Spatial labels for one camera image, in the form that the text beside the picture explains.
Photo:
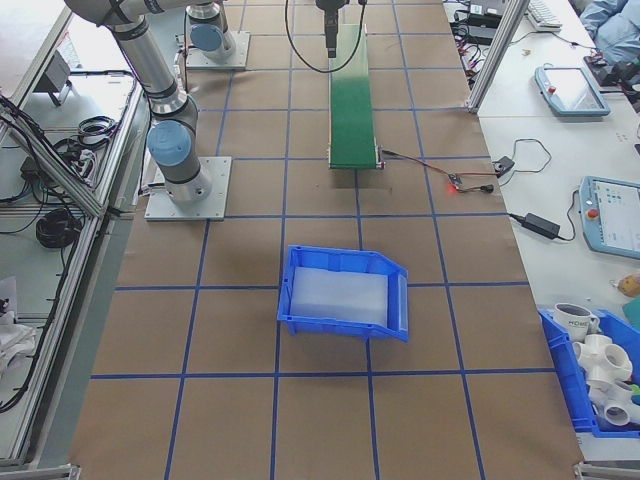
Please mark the flat black box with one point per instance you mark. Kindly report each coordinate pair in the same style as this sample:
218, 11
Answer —
480, 35

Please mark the teach pendant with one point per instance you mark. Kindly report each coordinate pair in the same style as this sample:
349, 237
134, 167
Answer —
570, 90
615, 220

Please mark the white keyboard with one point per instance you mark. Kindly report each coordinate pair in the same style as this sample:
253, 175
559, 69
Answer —
542, 12

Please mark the person in light blue coat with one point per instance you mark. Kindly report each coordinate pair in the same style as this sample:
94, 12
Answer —
620, 30

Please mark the white pvc pipe fitting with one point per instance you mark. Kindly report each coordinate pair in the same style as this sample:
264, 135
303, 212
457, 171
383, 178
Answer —
612, 405
597, 355

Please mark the white mug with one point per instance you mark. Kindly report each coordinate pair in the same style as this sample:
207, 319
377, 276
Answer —
570, 320

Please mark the lower teach pendant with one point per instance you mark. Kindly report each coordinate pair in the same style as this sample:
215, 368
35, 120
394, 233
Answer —
615, 220

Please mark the aluminium profile post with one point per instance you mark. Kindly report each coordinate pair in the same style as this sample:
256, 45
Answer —
492, 55

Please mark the upper teach pendant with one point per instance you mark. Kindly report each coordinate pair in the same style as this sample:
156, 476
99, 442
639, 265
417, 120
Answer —
570, 90

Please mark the grey box on stand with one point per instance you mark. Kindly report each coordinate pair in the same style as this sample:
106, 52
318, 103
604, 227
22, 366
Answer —
52, 75

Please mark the black power supply with label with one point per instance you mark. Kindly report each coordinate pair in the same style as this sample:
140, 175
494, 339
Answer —
482, 19

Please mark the black barrel plug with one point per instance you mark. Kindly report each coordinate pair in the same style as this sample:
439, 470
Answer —
486, 188

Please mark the teal item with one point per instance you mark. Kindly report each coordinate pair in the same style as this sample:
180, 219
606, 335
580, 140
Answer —
635, 304

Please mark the small circuit board red light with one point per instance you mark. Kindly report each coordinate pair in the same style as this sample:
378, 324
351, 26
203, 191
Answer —
454, 180

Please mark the blue bin with fittings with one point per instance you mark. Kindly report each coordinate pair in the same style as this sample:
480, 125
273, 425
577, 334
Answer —
562, 370

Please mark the small green item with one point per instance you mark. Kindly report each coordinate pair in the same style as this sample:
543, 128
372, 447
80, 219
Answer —
636, 397

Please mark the green conveyor belt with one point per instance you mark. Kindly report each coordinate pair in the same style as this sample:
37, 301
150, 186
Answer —
352, 125

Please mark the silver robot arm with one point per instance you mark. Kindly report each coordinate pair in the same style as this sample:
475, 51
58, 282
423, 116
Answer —
145, 60
206, 37

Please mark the blue plastic storage bin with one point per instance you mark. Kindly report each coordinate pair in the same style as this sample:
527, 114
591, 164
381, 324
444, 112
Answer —
325, 327

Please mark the white crumpled cloth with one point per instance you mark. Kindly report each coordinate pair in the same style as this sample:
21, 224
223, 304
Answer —
15, 345

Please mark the white foam block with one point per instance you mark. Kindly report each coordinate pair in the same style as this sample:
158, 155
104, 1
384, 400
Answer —
340, 295

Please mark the metal v-shaped frame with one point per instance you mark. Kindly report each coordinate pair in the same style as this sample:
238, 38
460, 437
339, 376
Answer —
80, 192

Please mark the small black box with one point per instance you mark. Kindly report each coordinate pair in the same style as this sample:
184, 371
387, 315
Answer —
503, 165

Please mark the black power adapter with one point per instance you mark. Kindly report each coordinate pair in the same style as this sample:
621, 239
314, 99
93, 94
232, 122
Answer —
542, 225

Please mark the yellow brown toy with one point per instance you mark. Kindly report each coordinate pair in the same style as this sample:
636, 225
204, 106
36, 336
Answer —
631, 285

